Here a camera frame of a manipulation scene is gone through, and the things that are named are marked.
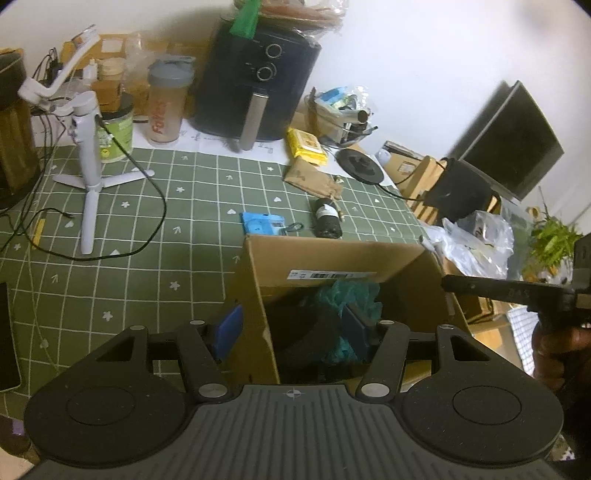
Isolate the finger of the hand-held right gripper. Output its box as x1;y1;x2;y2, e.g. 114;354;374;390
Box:
441;274;576;308

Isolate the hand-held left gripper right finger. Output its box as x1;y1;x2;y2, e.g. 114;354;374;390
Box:
343;304;493;401

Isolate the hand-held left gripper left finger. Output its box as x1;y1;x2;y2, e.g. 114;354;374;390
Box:
95;304;245;403

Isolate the light blue packet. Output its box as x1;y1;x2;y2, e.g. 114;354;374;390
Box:
240;211;284;237

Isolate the black small bottle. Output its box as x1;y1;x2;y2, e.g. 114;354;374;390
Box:
313;197;343;239

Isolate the tan drawstring pouch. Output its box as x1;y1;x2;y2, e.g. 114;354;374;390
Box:
282;159;345;199

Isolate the person's right hand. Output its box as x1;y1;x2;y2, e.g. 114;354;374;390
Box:
531;323;591;393

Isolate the green potted plant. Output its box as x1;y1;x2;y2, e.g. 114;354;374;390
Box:
523;202;583;283

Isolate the clear plastic bag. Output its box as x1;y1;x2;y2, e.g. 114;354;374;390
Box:
428;209;516;280

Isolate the green grid tablecloth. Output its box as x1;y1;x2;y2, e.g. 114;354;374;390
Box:
0;145;431;431

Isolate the wooden chair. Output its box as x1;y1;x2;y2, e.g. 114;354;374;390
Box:
399;154;502;223

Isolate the black computer monitor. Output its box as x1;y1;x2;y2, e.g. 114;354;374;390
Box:
450;80;565;202

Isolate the black round kettle base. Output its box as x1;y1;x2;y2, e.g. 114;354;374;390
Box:
335;147;384;186

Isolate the yellow wet wipes pack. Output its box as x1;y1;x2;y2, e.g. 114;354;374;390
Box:
286;128;329;166

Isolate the white paper sheet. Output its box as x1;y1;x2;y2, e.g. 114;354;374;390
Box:
174;117;297;163

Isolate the plastic bag of items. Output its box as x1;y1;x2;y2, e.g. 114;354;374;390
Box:
308;85;376;149

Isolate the small brown cardboard box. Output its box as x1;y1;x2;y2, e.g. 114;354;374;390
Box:
290;99;325;140

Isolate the black smartphone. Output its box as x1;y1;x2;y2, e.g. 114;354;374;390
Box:
0;281;23;393

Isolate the green label jar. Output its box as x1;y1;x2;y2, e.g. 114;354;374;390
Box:
94;96;135;165

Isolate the grey lid shaker bottle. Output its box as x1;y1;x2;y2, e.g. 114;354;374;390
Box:
146;55;197;147

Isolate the white gimbal tripod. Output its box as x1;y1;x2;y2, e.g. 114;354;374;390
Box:
18;28;156;256

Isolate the black air fryer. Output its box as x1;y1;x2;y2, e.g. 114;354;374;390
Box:
191;20;322;151

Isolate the brown cardboard carton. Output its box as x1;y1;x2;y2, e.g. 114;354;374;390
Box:
62;32;205;121

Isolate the green bag clip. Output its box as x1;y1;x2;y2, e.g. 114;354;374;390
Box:
229;0;260;40

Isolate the kettle base black cable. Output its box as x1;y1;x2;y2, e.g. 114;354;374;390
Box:
376;156;454;202

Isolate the thin black cable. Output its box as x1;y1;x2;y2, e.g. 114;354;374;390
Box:
0;46;167;262

